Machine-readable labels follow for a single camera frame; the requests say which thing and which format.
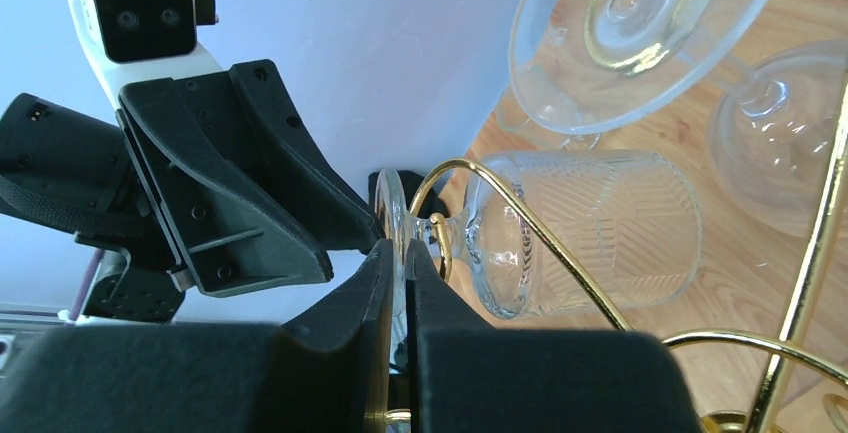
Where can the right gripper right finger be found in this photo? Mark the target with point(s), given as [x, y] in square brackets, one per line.
[468, 376]

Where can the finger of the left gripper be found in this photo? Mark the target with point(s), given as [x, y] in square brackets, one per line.
[301, 178]

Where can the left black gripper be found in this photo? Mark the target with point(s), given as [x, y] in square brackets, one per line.
[197, 146]

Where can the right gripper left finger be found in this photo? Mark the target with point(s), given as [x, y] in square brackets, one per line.
[324, 371]

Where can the ribbed glass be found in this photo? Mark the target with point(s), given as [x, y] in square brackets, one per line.
[630, 218]

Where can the back left wine glass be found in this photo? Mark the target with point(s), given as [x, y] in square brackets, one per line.
[579, 68]

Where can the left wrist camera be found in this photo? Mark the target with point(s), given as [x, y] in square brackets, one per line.
[130, 41]

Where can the gold wire glass rack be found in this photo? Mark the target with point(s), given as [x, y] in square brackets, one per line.
[747, 268]

